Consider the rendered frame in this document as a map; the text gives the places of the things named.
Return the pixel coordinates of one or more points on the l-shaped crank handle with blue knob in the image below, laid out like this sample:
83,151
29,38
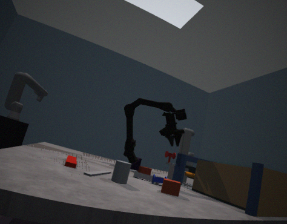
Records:
147,177

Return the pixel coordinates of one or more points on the red flat bar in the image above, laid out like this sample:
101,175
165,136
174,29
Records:
71,162

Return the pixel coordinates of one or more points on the reddish-brown box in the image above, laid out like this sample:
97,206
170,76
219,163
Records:
171,187
144,170

